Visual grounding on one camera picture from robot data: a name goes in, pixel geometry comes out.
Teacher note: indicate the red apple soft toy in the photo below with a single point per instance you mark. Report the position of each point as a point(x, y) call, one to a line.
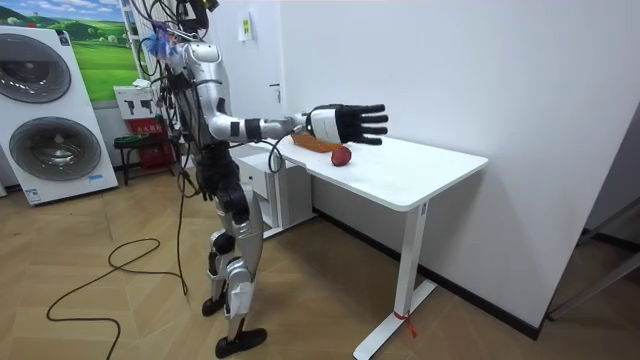
point(341, 156)

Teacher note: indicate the white sign with yellow label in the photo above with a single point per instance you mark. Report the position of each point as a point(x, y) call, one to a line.
point(245, 26)

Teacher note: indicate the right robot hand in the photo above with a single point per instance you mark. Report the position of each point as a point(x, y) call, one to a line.
point(327, 125)

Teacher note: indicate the orange carrot soft toy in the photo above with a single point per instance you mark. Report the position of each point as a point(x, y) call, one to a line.
point(312, 143)

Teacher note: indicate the white drawer cabinet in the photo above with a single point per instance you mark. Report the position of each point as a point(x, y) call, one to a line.
point(295, 195)

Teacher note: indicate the white shelf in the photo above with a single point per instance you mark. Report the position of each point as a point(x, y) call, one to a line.
point(131, 35)

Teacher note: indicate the white cardboard box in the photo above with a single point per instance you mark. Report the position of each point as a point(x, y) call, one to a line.
point(134, 102)

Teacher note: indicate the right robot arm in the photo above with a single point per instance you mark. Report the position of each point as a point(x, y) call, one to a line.
point(220, 125)

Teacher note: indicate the robot legs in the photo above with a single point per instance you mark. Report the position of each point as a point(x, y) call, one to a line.
point(247, 225)

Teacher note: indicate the grey metal frame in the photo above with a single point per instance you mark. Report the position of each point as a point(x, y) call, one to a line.
point(600, 282)

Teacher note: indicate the white door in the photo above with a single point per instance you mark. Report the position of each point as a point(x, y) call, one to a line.
point(257, 65)

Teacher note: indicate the green landscape wall poster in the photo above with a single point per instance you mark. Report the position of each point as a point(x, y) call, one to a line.
point(102, 55)

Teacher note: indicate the red box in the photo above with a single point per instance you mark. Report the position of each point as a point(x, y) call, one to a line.
point(150, 150)

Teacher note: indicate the robot body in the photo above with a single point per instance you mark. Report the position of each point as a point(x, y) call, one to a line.
point(212, 165)

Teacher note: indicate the white washing machine tower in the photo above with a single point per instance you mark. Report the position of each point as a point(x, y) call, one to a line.
point(47, 150)

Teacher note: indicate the black stool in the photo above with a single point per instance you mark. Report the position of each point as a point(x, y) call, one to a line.
point(135, 142)

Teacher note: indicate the white desk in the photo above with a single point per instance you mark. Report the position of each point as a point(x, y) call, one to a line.
point(400, 170)

